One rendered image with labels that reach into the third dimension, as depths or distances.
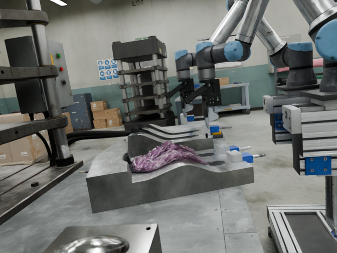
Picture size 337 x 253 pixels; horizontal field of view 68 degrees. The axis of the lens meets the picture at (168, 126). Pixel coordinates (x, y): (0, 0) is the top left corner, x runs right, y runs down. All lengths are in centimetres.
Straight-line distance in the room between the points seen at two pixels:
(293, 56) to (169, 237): 118
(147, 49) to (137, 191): 450
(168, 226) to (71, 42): 828
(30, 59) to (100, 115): 651
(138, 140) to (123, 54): 421
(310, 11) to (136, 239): 81
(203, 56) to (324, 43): 43
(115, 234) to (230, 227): 26
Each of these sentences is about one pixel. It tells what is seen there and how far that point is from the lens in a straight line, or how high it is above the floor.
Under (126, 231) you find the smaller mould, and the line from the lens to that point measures 53.
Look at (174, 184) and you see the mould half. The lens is 77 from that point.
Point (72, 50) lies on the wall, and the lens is 870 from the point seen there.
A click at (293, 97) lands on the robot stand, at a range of 151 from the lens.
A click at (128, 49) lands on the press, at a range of 523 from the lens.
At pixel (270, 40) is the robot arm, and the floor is 130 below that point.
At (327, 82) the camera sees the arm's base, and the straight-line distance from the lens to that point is 106.
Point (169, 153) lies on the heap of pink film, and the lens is 84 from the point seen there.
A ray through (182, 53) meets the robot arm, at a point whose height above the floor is 128.
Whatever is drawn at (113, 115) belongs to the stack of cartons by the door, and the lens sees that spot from 781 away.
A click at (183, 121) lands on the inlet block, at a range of 141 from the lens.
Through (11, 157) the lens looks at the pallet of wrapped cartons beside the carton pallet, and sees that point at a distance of 502.
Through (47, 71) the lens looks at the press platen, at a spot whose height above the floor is 126.
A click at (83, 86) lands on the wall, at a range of 853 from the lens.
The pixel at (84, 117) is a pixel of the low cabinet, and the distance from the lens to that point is 805.
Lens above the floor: 114
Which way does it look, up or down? 10 degrees down
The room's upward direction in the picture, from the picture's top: 7 degrees counter-clockwise
